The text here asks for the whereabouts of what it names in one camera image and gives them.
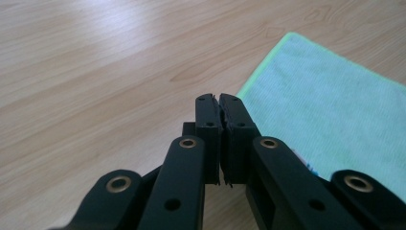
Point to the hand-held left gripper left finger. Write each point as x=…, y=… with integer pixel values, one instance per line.
x=208, y=140

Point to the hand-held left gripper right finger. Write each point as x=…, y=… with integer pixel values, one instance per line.
x=237, y=143

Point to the green microfibre cloth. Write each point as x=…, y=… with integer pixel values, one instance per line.
x=328, y=111

